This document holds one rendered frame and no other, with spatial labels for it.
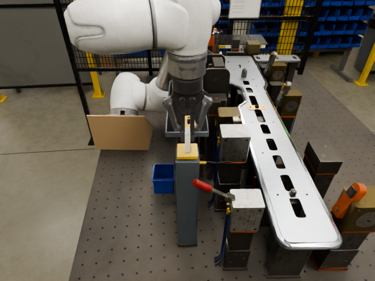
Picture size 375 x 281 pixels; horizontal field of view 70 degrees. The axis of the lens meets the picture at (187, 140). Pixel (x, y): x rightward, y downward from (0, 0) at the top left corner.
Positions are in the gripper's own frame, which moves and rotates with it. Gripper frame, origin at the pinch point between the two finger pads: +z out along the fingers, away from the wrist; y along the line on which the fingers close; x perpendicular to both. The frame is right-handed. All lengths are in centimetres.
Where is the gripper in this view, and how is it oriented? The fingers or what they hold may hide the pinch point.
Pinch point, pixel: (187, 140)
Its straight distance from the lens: 76.7
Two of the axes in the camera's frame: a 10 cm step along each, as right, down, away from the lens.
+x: -0.2, -6.2, 7.9
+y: 10.0, -0.1, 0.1
